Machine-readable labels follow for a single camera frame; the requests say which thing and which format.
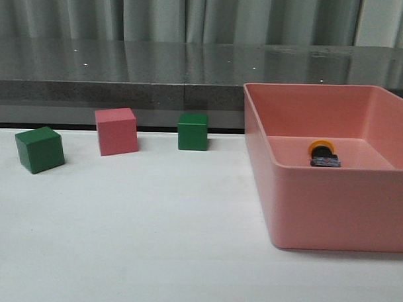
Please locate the yellow push button switch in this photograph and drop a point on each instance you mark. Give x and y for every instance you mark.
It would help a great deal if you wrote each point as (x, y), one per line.
(322, 154)

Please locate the grey stone ledge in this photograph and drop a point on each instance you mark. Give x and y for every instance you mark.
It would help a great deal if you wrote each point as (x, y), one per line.
(62, 83)

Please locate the left green wooden cube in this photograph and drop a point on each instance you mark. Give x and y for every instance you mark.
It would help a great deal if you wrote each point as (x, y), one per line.
(40, 149)

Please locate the pink plastic bin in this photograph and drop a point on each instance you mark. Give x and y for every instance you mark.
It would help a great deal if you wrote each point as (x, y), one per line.
(358, 206)

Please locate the green wooden cube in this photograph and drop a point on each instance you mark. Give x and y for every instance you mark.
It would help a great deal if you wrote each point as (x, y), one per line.
(40, 149)
(192, 132)

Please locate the pink wooden cube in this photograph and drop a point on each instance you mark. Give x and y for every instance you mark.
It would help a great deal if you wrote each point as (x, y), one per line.
(117, 131)

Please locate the grey curtain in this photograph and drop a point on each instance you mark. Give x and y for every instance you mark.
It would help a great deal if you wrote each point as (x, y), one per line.
(292, 22)

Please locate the right green wooden cube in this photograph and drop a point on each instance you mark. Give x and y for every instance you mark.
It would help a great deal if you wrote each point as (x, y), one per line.
(192, 132)

